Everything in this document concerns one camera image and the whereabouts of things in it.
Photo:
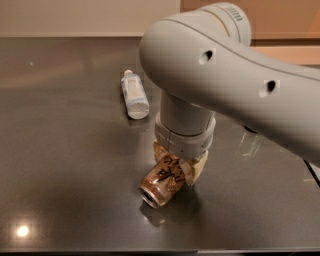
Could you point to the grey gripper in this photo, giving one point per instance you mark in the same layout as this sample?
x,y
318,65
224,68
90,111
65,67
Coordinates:
x,y
185,142

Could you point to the orange soda can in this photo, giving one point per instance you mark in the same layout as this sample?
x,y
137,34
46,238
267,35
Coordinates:
x,y
164,180

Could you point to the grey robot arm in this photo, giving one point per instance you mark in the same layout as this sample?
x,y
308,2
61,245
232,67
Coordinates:
x,y
203,64

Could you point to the clear plastic water bottle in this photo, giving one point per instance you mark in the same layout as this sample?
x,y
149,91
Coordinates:
x,y
134,95

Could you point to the grey side table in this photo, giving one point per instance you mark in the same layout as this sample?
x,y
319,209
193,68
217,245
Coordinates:
x,y
315,174

